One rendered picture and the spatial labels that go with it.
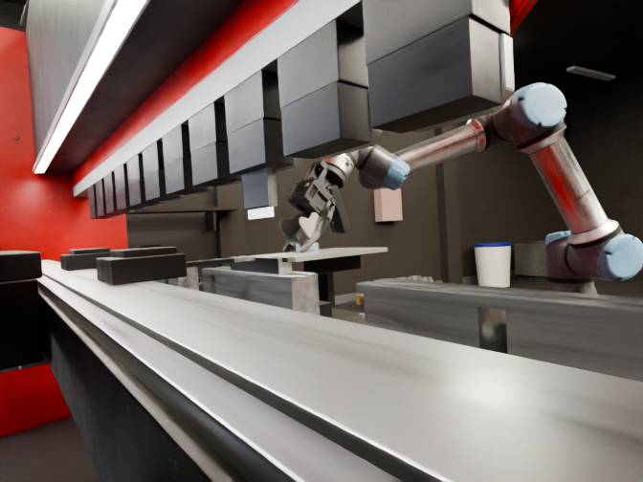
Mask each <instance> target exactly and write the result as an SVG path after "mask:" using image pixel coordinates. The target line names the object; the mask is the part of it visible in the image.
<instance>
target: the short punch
mask: <svg viewBox="0 0 643 482"><path fill-rule="evenodd" d="M242 185H243V201H244V209H245V210H247V211H248V217H249V220H250V219H258V218H266V217H274V216H275V213H274V207H276V206H277V179H276V169H275V168H271V167H265V168H262V169H259V170H257V171H253V172H250V173H247V174H243V175H242Z"/></svg>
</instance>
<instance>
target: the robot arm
mask: <svg viewBox="0 0 643 482"><path fill-rule="evenodd" d="M565 110H566V101H565V97H564V95H563V94H562V92H561V91H560V90H559V89H557V88H556V87H555V86H553V85H551V84H546V83H542V82H538V83H533V84H530V85H528V86H526V87H523V88H520V89H519V90H518V91H517V92H515V93H514V94H513V95H512V96H511V97H510V98H509V100H507V101H506V103H505V104H504V106H503V107H502V108H501V110H499V111H498V112H496V113H492V114H488V115H485V116H481V117H478V118H474V119H470V120H468V121H467V123H466V125H463V126H461V127H458V128H457V129H454V130H451V131H449V132H446V133H444V134H441V135H438V136H436V137H433V138H431V139H428V140H425V141H423V142H420V143H417V144H414V145H412V146H409V147H407V148H404V149H401V150H399V151H396V152H394V153H389V152H388V151H386V150H385V149H384V148H383V147H381V146H379V145H378V144H376V143H375V145H374V146H371V147H367V148H364V149H360V150H356V151H353V152H349V153H346V154H343V155H339V156H336V157H332V158H328V159H325V158H323V160H321V161H318V162H313V163H312V165H311V166H310V168H309V169H308V171H307V172H306V174H305V176H304V177H303V179H302V180H301V181H300V182H297V183H296V184H295V186H294V187H293V189H292V190H291V192H290V193H289V195H288V197H287V198H286V200H287V201H288V202H289V203H290V204H291V205H292V206H294V207H295V208H296V209H297V210H298V211H301V212H302V214H297V215H296V216H295V217H294V218H293V219H292V220H288V219H281V220H280V221H279V227H280V229H281V230H282V232H283V233H284V235H285V236H286V238H287V240H286V243H285V245H284V248H283V251H284V252H288V251H290V250H292V249H293V248H294V247H295V245H296V243H297V242H298V241H299V239H300V237H301V236H302V235H303V234H305V236H306V237H307V238H306V240H305V242H304V243H303V244H302V247H301V249H300V252H305V251H306V250H308V249H309V248H310V247H311V246H312V245H313V244H314V243H315V242H316V241H317V240H318V238H319V237H320V235H321V234H322V233H323V232H324V230H325V229H326V228H327V226H328V225H329V224H330V227H331V229H332V232H334V233H346V232H348V231H349V230H350V225H349V222H348V219H347V216H346V212H345V209H344V204H343V201H342V197H341V194H340V192H339V189H340V188H342V187H343V186H344V183H346V181H347V180H348V178H349V176H350V174H351V173H352V171H353V170H354V168H355V167H356V168H357V169H359V170H360V171H359V174H358V180H359V183H360V184H361V186H362V187H364V188H366V189H377V188H379V187H380V186H384V187H387V188H389V189H391V190H396V189H397V188H398V187H399V186H400V185H402V184H403V182H404V181H405V179H406V178H407V176H409V175H411V174H413V173H416V172H418V171H421V170H424V169H426V168H429V167H431V166H434V165H437V164H441V163H443V162H446V161H449V160H450V159H453V158H455V157H458V156H461V155H463V154H466V153H468V152H471V151H474V150H475V151H477V152H480V151H483V150H486V149H488V148H492V147H496V146H499V145H504V144H508V143H511V142H514V143H515V145H516V147H517V148H518V150H519V151H521V152H525V153H527V154H528V155H529V156H530V158H531V160H532V162H533V164H534V166H535V167H536V168H537V170H538V172H539V174H540V176H541V178H542V180H543V182H544V184H545V186H546V188H547V190H548V191H549V193H550V195H551V197H552V199H553V201H554V203H555V204H556V206H557V208H558V210H559V212H560V213H561V215H562V216H563V218H564V220H565V223H566V225H567V227H568V228H569V230H568V231H560V232H554V233H550V234H548V235H547V236H546V238H545V246H544V248H545V256H546V277H547V284H546V287H545V291H554V292H568V293H580V294H593V295H598V294H597V291H596V289H595V287H594V283H593V278H597V279H603V280H606V281H625V280H628V279H630V278H632V277H634V276H635V275H636V274H637V273H638V272H639V271H640V269H641V268H642V264H643V244H642V243H641V241H640V240H639V239H637V238H636V237H634V236H631V235H629V234H624V232H623V231H622V229H621V227H620V226H619V224H618V222H617V221H614V220H610V219H608V217H607V215H606V214H605V212H604V211H603V209H602V207H601V205H600V203H599V202H598V200H597V198H596V196H595V194H594V192H593V190H592V188H591V187H590V185H589V183H588V180H587V178H586V176H585V174H584V173H583V171H582V169H581V167H580V166H579V164H578V162H577V160H576V159H575V157H574V155H573V153H572V151H571V149H570V147H569V146H568V144H567V142H566V140H565V137H564V133H565V129H566V124H565V122H564V120H563V118H564V117H565V113H566V111H565ZM294 189H296V190H295V191H294ZM293 191H294V193H293ZM292 193H293V195H292V196H291V194H292ZM290 196H291V197H290Z"/></svg>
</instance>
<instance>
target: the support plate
mask: <svg viewBox="0 0 643 482"><path fill-rule="evenodd" d="M387 251H388V248H330V249H319V253H309V254H300V255H290V256H283V257H291V258H292V262H300V261H309V260H318V259H325V258H334V257H343V256H350V255H359V254H368V253H376V252H387Z"/></svg>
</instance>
